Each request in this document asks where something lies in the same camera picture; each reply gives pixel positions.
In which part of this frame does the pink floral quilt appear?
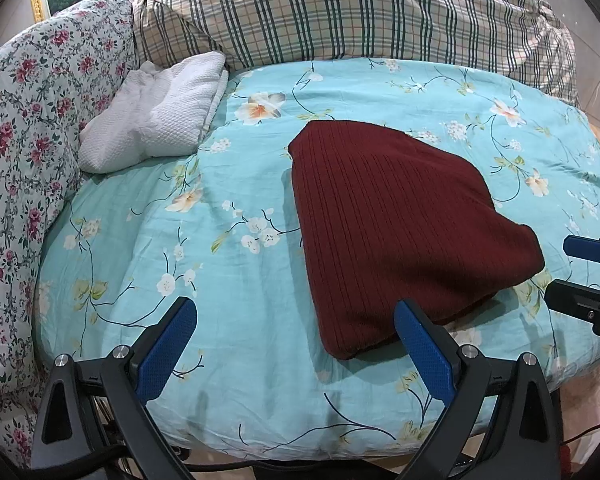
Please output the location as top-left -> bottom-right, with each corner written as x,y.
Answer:
0,0 -> 141,471

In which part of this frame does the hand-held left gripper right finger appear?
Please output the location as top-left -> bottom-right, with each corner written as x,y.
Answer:
394,299 -> 566,480

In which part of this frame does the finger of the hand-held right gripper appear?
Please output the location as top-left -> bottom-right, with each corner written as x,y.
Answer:
563,233 -> 600,265
545,279 -> 600,356

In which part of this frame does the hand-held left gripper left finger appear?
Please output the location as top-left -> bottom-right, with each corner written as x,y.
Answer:
30,296 -> 198,480

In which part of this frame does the plaid checked pillow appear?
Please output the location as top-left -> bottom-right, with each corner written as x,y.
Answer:
130,0 -> 581,108

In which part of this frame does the light blue floral bedsheet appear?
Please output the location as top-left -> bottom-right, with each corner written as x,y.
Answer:
32,57 -> 600,461

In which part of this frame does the white knit blanket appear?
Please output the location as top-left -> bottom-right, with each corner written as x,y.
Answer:
77,51 -> 229,174

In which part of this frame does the maroon knit sweater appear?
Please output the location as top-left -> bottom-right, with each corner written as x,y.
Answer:
287,120 -> 546,361

